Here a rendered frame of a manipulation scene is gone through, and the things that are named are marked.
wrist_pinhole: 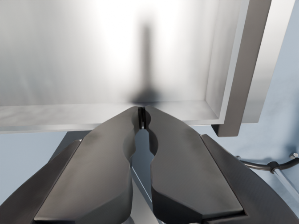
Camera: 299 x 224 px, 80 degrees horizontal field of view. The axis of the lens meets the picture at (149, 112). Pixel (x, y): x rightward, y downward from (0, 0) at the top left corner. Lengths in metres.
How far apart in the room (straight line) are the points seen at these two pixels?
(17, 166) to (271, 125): 1.88
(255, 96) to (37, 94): 0.19
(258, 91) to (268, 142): 1.42
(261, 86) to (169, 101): 0.08
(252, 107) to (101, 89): 0.14
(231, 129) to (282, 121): 1.37
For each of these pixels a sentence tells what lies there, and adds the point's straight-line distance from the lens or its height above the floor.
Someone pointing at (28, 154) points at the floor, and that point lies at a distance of 1.61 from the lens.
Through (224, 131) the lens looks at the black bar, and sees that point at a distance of 0.17.
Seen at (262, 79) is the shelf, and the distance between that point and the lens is 0.18.
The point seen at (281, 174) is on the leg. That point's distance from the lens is 1.55.
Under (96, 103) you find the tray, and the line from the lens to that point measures 0.16.
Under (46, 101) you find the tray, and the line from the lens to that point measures 0.18.
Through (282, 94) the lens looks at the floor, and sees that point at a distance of 1.42.
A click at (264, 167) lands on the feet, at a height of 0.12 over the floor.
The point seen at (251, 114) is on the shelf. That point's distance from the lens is 0.19.
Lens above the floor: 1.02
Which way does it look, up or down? 61 degrees down
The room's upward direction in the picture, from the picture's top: 177 degrees clockwise
